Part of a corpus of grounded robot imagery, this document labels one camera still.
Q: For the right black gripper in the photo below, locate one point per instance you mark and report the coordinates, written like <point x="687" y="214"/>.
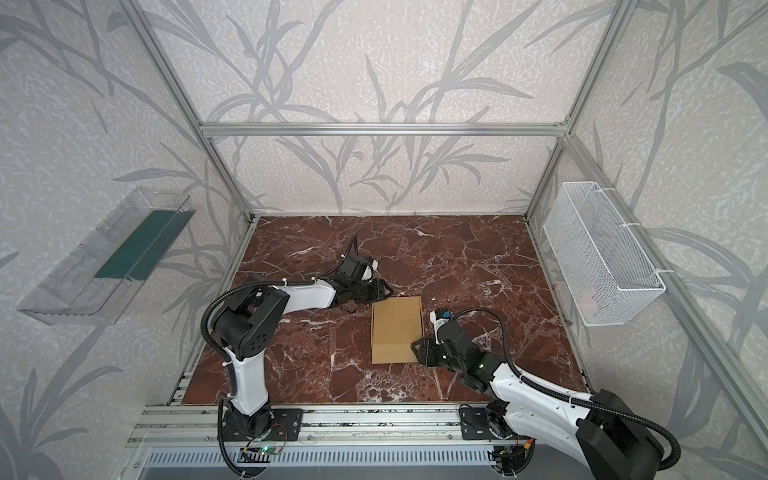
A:
<point x="430" y="349"/>

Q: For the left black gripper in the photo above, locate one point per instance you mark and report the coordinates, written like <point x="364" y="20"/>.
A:
<point x="369" y="288"/>

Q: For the brown cardboard box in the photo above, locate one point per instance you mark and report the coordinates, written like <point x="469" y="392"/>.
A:
<point x="396" y="324"/>

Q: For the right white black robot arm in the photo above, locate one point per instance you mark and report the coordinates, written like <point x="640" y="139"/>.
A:
<point x="599" y="431"/>

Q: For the small green lit circuit board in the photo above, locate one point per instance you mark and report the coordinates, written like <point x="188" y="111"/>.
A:
<point x="259" y="454"/>

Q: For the white wire mesh basket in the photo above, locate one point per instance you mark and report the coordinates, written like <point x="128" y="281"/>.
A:
<point x="608" y="274"/>

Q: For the aluminium frame structure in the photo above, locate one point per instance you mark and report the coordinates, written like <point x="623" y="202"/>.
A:
<point x="741" y="390"/>

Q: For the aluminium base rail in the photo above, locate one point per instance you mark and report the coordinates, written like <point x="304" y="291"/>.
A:
<point x="320" y="425"/>

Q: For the clear acrylic wall tray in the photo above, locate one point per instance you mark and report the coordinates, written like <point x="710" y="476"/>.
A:
<point x="95" y="283"/>

